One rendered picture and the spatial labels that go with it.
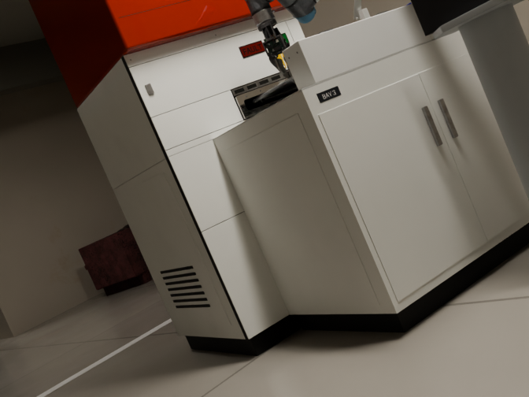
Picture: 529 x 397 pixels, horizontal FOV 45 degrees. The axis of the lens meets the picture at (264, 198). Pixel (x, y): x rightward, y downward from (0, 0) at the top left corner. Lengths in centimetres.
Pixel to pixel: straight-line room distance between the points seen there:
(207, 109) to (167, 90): 17
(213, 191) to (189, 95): 38
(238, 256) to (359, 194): 65
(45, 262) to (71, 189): 91
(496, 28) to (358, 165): 55
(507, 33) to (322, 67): 53
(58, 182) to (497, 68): 635
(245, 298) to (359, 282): 53
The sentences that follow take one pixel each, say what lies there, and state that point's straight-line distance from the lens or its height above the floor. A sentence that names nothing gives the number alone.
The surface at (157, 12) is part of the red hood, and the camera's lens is 249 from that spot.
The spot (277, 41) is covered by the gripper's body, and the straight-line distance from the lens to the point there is 232.
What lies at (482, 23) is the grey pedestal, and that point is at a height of 78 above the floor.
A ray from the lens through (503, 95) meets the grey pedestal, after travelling 199.
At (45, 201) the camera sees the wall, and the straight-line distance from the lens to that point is 767.
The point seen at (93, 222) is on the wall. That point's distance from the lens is 782.
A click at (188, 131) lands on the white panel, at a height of 88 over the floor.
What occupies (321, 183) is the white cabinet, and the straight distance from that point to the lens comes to 201.
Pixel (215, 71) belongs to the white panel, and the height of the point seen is 106.
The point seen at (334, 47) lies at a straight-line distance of 206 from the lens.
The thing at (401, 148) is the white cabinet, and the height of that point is 53.
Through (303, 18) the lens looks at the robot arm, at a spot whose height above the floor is 108.
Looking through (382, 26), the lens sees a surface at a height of 92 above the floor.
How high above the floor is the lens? 67
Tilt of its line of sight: 3 degrees down
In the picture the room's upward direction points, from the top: 24 degrees counter-clockwise
